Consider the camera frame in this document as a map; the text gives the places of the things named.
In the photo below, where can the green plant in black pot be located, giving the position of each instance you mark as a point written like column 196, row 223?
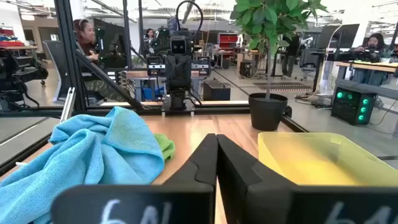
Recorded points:
column 267, row 115

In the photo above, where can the red tool cabinet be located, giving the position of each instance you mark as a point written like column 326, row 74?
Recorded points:
column 228, row 40

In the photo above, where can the wooden desk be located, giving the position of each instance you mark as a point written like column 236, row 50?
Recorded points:
column 367, row 66

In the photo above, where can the black box on floor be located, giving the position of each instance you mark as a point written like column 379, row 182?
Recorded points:
column 216, row 91

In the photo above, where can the grey office chair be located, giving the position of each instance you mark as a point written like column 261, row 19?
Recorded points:
column 54, row 68

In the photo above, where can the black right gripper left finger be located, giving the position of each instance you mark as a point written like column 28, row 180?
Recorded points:
column 186, row 199

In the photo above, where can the person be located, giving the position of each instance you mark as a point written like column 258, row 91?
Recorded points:
column 376, row 42
column 85, row 40
column 150, row 35

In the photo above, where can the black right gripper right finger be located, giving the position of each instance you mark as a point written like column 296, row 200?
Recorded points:
column 255, row 199

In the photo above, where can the yellow translucent plastic bin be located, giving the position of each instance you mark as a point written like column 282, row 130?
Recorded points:
column 311, row 161

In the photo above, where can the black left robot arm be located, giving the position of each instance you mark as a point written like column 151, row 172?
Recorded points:
column 178, row 101

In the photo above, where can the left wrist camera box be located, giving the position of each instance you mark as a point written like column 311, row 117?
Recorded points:
column 178, row 45

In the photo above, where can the silver aluminium bracket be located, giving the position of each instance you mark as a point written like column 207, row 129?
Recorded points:
column 67, row 104

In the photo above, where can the wooden workbench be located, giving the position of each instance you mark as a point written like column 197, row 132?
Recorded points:
column 140, row 74

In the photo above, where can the black monitor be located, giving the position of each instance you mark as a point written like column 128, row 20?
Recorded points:
column 339, row 35

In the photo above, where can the black aluminium table frame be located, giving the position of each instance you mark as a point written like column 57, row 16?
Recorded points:
column 70, row 62

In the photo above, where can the green microfiber towel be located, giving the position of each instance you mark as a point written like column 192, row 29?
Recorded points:
column 166, row 146

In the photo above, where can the computer tower with green lights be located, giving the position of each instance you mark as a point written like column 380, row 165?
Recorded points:
column 353, row 105

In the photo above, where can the small potted plant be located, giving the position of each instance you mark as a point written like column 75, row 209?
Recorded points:
column 386, row 56

